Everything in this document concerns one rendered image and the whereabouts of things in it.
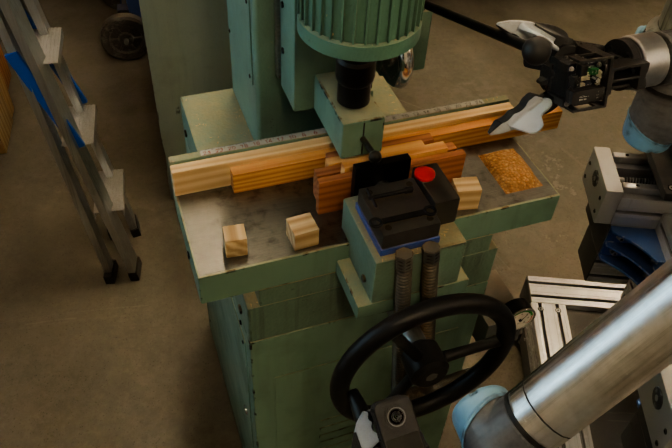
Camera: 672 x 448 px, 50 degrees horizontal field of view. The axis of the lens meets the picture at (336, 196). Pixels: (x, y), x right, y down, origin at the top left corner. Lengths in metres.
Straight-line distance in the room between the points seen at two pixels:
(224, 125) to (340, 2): 0.58
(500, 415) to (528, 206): 0.48
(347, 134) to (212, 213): 0.24
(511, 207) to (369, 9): 0.43
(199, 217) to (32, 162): 1.64
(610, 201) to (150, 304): 1.31
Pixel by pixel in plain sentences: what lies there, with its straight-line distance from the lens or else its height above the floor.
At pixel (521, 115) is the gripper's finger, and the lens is 1.02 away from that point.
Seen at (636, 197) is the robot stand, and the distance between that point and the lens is 1.51.
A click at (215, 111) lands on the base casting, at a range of 1.49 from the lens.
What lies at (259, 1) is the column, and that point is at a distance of 1.19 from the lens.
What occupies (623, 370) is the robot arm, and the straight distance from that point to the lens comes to 0.76.
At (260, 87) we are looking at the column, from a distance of 1.28.
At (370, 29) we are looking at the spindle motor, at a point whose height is 1.21.
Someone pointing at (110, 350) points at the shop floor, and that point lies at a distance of 2.11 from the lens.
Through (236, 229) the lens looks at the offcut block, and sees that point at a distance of 1.05.
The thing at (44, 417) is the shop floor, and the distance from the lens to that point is 2.04.
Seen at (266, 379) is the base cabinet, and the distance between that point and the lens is 1.31.
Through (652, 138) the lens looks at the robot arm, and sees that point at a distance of 1.17.
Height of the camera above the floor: 1.70
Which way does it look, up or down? 44 degrees down
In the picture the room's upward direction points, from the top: 3 degrees clockwise
